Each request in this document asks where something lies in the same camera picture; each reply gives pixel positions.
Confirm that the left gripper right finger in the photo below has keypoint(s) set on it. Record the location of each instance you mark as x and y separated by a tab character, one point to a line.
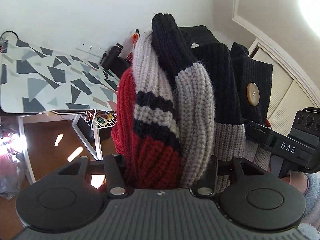
206	185

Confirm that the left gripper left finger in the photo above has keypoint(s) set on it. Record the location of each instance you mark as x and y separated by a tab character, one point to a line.
114	182

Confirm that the red beige knit cardigan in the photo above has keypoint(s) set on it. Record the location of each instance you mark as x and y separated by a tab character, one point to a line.
178	105

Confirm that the person right hand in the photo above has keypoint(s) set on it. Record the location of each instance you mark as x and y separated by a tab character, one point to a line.
298	180

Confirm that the black thermos bottle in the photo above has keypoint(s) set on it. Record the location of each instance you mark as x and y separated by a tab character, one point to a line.
109	57

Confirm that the geometric pattern desk mat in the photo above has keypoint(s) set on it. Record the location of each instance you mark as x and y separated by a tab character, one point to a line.
36	79

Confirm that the orange artificial flowers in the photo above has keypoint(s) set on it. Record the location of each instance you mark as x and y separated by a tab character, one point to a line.
135	36

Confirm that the white wire basket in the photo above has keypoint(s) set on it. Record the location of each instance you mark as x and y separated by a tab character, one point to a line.
99	119

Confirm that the white wall socket panel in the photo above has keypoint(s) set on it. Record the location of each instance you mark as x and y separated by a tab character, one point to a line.
90	48

